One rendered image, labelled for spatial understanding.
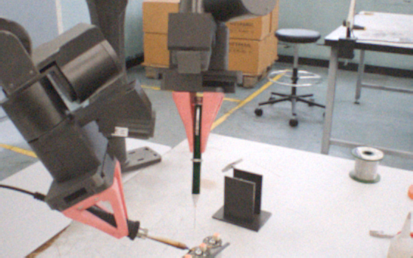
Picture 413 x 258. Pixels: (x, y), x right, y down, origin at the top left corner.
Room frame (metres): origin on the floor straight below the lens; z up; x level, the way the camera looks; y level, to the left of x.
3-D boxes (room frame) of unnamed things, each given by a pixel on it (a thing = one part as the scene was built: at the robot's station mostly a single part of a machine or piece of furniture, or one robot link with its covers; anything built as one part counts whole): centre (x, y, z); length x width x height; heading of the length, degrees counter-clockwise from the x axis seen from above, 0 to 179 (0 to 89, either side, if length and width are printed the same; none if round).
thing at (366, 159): (0.75, -0.31, 0.78); 0.06 x 0.06 x 0.05
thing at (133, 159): (0.79, 0.19, 0.79); 0.20 x 0.07 x 0.08; 126
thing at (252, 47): (4.37, -0.05, 0.38); 1.20 x 0.80 x 0.73; 69
